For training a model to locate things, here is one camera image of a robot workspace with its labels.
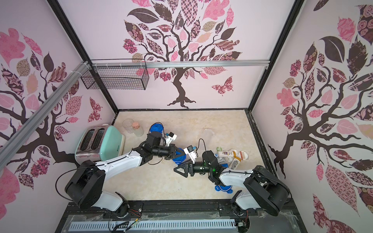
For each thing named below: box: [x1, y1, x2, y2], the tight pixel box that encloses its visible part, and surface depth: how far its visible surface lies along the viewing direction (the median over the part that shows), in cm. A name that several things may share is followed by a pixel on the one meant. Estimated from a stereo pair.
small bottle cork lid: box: [132, 121, 140, 131], surface depth 100 cm
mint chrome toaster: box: [75, 124, 126, 165], surface depth 83 cm
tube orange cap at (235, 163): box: [230, 156, 242, 170], surface depth 90 cm
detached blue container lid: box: [214, 184, 234, 194], surface depth 82 cm
